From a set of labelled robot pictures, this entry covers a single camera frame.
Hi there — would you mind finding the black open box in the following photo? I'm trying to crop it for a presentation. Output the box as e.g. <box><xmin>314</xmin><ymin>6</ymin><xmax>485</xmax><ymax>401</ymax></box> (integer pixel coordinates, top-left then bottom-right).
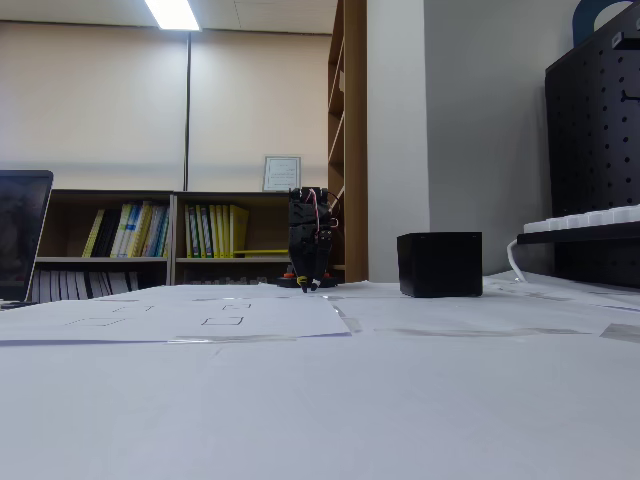
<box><xmin>396</xmin><ymin>231</ymin><xmax>484</xmax><ymax>299</ymax></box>

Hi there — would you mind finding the low wooden bookshelf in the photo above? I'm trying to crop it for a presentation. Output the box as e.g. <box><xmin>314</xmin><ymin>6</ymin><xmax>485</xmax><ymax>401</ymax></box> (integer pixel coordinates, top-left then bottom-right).
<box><xmin>33</xmin><ymin>188</ymin><xmax>176</xmax><ymax>303</ymax></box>
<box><xmin>171</xmin><ymin>190</ymin><xmax>301</xmax><ymax>287</ymax></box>

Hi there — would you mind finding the framed white certificate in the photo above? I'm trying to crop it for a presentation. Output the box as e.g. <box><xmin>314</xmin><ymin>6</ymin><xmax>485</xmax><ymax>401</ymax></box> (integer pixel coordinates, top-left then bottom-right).
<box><xmin>262</xmin><ymin>155</ymin><xmax>303</xmax><ymax>194</ymax></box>

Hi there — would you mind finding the row of yellow binders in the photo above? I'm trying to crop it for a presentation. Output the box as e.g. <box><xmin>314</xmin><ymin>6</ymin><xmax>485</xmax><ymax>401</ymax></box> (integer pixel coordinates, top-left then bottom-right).
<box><xmin>183</xmin><ymin>203</ymin><xmax>250</xmax><ymax>260</ymax></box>

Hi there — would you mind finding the tall wooden bookshelf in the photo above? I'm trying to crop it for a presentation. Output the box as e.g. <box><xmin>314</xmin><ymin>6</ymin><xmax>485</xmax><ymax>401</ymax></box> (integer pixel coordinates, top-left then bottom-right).
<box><xmin>327</xmin><ymin>0</ymin><xmax>369</xmax><ymax>284</ymax></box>

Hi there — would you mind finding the white sheet with drawn squares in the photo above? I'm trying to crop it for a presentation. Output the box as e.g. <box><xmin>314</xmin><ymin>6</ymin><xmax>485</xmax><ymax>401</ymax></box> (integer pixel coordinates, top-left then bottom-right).
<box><xmin>0</xmin><ymin>292</ymin><xmax>353</xmax><ymax>347</ymax></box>

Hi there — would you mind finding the row of colourful upright books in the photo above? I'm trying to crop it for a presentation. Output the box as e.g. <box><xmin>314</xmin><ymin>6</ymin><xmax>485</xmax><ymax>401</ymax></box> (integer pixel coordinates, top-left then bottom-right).
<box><xmin>81</xmin><ymin>200</ymin><xmax>171</xmax><ymax>259</ymax></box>

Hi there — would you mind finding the row of white binders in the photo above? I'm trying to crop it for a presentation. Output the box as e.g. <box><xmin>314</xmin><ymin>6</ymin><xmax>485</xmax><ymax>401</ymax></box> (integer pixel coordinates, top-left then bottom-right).
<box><xmin>30</xmin><ymin>269</ymin><xmax>141</xmax><ymax>303</ymax></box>

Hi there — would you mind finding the ceiling light panel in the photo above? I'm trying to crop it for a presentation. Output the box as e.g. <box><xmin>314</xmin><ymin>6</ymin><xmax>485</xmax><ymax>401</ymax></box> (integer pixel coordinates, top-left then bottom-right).
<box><xmin>144</xmin><ymin>0</ymin><xmax>203</xmax><ymax>33</ymax></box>

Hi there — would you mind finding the white power strip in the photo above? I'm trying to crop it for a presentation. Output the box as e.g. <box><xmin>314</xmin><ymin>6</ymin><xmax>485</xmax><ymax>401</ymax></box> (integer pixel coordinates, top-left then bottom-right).
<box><xmin>523</xmin><ymin>203</ymin><xmax>640</xmax><ymax>235</ymax></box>

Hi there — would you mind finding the dark laptop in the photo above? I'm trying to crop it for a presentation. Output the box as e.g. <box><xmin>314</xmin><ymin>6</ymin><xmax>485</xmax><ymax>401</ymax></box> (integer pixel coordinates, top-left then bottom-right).
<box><xmin>0</xmin><ymin>169</ymin><xmax>55</xmax><ymax>307</ymax></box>

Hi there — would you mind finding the black pegboard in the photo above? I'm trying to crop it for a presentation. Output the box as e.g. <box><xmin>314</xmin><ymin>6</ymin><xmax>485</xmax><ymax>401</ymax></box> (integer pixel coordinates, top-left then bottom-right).
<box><xmin>543</xmin><ymin>0</ymin><xmax>640</xmax><ymax>290</ymax></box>

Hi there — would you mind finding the blue rounded object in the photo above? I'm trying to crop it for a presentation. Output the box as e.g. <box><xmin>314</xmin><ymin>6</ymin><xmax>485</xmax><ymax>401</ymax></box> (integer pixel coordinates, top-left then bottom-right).
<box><xmin>571</xmin><ymin>0</ymin><xmax>640</xmax><ymax>50</ymax></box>

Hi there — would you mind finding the red white servo cable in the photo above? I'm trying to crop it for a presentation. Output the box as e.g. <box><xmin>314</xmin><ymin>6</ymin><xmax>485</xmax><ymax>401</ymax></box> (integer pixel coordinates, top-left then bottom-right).
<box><xmin>305</xmin><ymin>187</ymin><xmax>343</xmax><ymax>237</ymax></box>

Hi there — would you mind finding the dark vertical wall conduit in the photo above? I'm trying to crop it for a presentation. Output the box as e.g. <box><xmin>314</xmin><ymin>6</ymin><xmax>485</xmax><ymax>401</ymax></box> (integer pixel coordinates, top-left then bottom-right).
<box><xmin>181</xmin><ymin>30</ymin><xmax>193</xmax><ymax>192</ymax></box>

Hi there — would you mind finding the white power cable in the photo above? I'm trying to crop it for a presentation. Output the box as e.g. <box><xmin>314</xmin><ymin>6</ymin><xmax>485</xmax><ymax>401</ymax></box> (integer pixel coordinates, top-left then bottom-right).
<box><xmin>506</xmin><ymin>236</ymin><xmax>532</xmax><ymax>284</ymax></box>

